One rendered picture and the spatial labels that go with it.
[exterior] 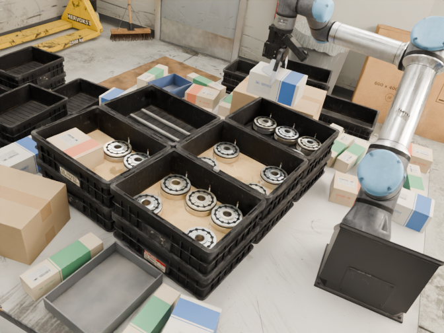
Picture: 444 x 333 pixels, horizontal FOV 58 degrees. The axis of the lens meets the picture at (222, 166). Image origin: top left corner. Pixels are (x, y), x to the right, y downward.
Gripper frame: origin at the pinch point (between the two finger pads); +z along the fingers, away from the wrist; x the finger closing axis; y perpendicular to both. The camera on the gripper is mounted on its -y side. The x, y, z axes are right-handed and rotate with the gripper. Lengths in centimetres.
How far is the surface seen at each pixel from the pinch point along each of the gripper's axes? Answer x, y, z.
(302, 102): -31.0, -6.5, 20.7
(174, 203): 57, 11, 28
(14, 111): 9, 143, 61
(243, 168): 25.3, -0.8, 27.8
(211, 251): 77, -12, 18
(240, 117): 0.0, 12.4, 21.5
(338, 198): 7, -38, 38
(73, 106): -29, 137, 72
